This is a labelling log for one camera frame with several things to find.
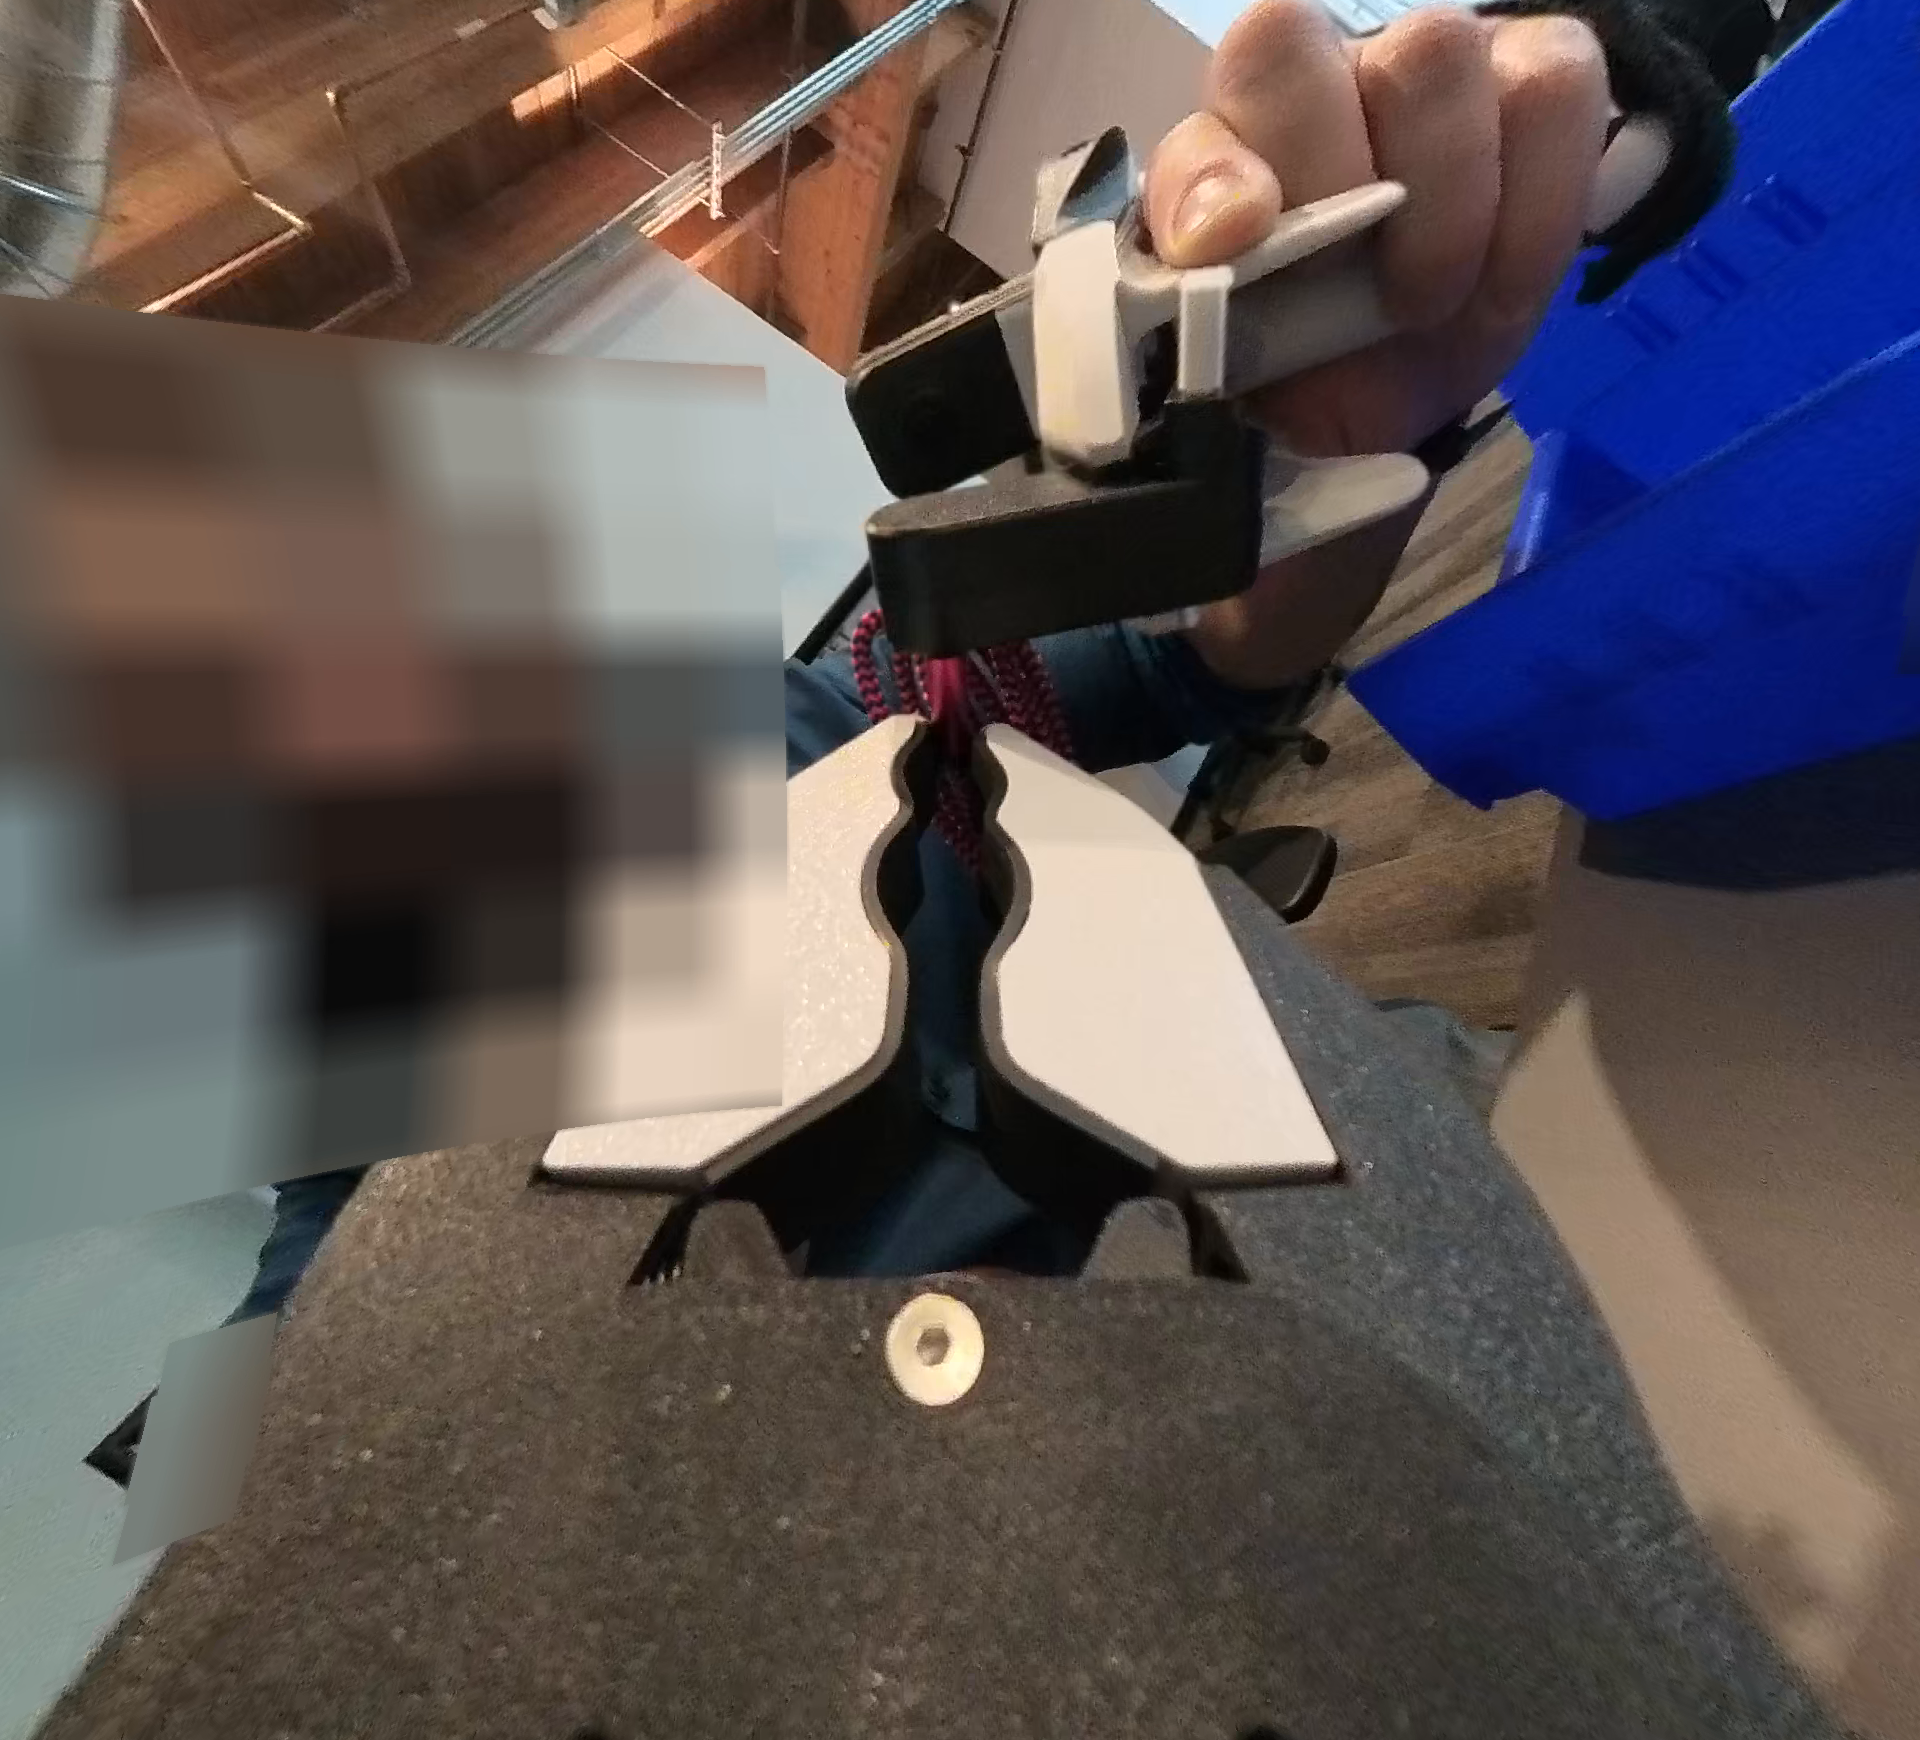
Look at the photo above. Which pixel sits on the blue plastic bin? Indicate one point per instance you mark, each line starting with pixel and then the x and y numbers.
pixel 1726 539

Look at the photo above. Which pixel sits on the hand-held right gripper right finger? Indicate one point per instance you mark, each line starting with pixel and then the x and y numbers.
pixel 1155 1004

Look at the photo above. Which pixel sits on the silver ventilation duct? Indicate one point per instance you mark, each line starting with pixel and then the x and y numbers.
pixel 68 44

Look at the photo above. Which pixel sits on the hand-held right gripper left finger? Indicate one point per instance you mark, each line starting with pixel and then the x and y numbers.
pixel 832 991

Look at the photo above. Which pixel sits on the person's left hand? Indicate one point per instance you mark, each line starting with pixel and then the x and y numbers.
pixel 1456 150

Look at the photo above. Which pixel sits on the wooden support post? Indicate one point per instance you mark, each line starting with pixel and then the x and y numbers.
pixel 884 120

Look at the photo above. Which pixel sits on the black power adapter block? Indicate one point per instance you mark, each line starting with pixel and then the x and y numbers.
pixel 1051 555

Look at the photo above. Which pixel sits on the person's blue shirt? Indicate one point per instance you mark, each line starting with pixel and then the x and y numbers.
pixel 1140 705

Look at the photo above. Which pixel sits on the person's left forearm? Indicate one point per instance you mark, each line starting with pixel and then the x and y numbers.
pixel 1305 629

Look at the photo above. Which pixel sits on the grey ceiling conduit bundle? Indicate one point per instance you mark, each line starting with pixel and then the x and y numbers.
pixel 840 78

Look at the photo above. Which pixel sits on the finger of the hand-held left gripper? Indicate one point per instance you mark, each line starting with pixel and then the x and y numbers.
pixel 1088 345
pixel 1348 495

